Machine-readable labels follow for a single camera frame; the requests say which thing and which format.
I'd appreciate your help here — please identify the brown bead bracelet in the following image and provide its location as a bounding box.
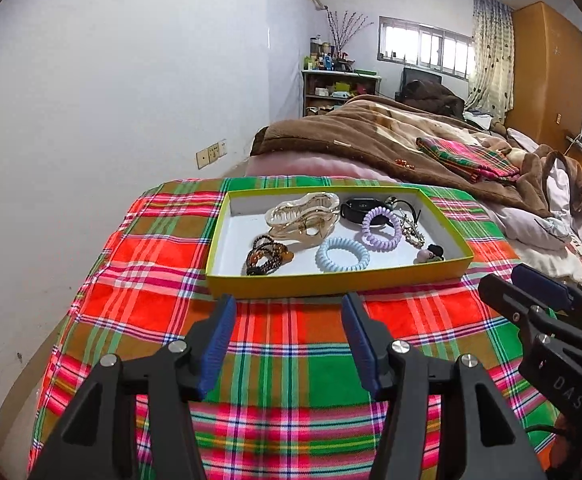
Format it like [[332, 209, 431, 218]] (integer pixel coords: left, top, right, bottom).
[[245, 234, 294, 277]]

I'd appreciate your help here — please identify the window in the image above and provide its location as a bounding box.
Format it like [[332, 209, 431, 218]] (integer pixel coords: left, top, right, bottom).
[[377, 16, 474, 81]]

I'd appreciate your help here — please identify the white wooden shelf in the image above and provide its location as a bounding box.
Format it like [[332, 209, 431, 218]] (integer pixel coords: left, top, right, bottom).
[[301, 69, 382, 118]]

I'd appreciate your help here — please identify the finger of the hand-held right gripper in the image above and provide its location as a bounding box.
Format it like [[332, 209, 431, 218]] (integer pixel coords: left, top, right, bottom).
[[478, 274, 582, 361], [511, 263, 582, 341]]

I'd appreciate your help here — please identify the plaid bed cloth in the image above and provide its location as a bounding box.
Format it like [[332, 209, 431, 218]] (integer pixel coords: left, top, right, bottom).
[[28, 176, 564, 480]]

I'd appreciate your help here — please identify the group of bottles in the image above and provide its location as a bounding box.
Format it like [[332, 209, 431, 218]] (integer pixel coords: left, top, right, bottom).
[[305, 35, 354, 73]]

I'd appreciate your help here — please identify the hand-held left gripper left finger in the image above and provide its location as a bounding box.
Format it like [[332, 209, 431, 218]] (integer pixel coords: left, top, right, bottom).
[[28, 294, 238, 480]]

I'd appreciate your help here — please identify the dried branch decoration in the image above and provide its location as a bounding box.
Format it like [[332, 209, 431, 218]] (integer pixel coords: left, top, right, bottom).
[[326, 9, 374, 56]]

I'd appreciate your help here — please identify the black wristband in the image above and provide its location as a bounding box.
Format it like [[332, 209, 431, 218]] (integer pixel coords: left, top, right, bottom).
[[341, 197, 391, 226]]

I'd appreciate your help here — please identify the purple spiral hair tie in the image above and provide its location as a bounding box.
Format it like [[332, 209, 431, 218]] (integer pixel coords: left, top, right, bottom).
[[361, 207, 403, 252]]

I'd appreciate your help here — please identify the beige hair claw clip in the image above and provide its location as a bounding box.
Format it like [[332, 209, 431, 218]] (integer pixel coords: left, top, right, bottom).
[[264, 191, 341, 251]]

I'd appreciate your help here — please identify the wall socket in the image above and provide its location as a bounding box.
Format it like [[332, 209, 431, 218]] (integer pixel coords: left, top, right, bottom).
[[196, 139, 228, 170]]

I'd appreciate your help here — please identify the folded plaid cloth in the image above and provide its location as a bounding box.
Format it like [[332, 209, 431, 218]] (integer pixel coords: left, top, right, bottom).
[[416, 136, 522, 184]]

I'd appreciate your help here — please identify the black television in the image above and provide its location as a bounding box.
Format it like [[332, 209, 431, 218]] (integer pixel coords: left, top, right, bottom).
[[402, 66, 443, 101]]

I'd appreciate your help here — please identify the black hair tie with bead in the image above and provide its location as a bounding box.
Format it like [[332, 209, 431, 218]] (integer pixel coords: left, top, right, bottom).
[[386, 195, 424, 223]]

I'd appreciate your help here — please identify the pom-pom hair tie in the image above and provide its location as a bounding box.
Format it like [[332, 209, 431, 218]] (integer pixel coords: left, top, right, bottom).
[[413, 243, 445, 264]]

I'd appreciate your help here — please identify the wooden wardrobe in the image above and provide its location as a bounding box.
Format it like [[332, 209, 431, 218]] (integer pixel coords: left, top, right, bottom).
[[504, 1, 582, 153]]

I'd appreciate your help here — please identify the patterned curtain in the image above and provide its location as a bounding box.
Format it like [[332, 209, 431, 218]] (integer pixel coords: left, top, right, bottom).
[[466, 0, 514, 123]]

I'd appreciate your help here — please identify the dark brown coat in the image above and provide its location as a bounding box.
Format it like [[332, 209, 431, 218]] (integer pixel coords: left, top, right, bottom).
[[400, 80, 467, 121]]

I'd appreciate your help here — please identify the rhinestone hair clip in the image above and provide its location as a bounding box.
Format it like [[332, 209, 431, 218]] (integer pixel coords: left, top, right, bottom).
[[396, 210, 426, 248]]

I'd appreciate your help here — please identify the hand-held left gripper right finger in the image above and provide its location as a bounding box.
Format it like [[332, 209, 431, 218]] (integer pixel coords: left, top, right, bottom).
[[341, 292, 547, 480]]

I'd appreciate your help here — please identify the brown plush blanket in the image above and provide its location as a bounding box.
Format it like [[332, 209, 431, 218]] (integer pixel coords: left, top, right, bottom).
[[250, 92, 582, 226]]

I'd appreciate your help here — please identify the light blue spiral hair tie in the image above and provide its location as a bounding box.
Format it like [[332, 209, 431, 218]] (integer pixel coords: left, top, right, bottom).
[[315, 236, 370, 274]]

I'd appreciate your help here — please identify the yellow-green shallow cardboard box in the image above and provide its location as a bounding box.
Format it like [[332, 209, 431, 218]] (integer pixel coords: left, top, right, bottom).
[[205, 186, 474, 300]]

